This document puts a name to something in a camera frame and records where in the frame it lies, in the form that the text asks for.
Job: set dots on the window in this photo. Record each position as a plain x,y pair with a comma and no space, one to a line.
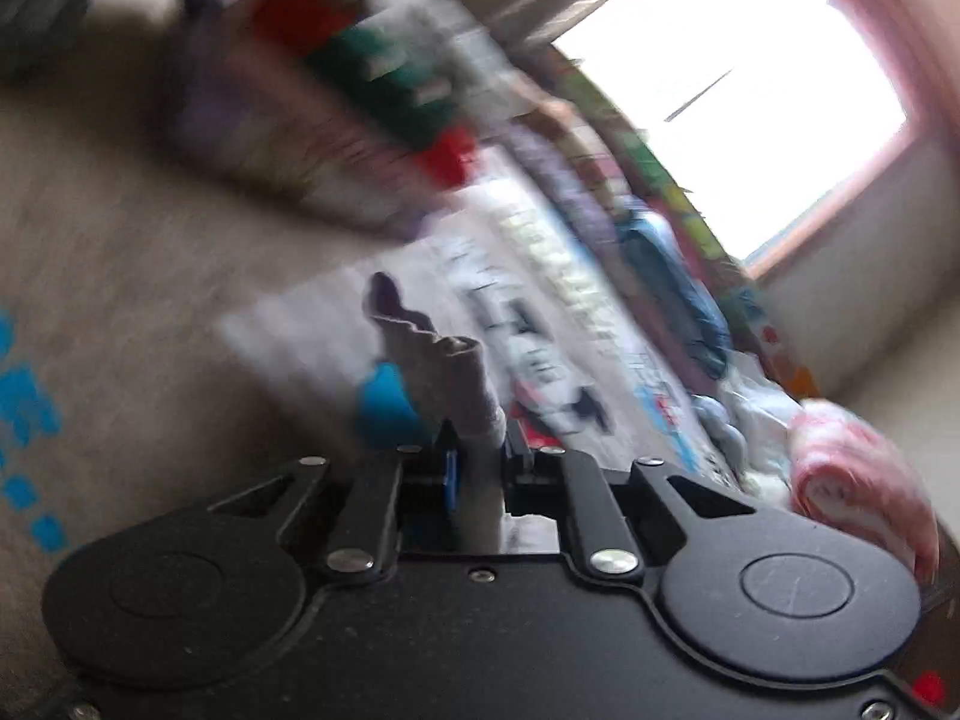
750,90

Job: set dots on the purple quilt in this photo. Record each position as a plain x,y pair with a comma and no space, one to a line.
570,187

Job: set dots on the pink white rolled cloth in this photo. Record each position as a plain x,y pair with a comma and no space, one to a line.
847,465

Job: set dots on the white quilted folded garment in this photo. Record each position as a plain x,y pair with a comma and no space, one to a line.
442,30

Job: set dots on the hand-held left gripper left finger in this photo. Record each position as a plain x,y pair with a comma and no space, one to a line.
451,480

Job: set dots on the red green knit sweater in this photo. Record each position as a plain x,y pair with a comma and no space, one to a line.
375,67

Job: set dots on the cartoon mouse printed blanket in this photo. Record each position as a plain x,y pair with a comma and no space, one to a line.
150,315

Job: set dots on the light blue cloth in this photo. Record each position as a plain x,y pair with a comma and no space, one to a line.
720,427

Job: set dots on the grey beige cloth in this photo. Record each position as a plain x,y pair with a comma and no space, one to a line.
450,382

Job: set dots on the colourful printed play mat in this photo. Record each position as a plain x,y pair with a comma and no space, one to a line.
660,165

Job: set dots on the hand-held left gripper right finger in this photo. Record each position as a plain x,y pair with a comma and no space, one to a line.
517,480

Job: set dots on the white crumpled cloth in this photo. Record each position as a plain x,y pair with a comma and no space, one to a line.
757,427

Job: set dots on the lavender floral folded garment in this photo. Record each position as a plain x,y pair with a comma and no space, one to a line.
247,120

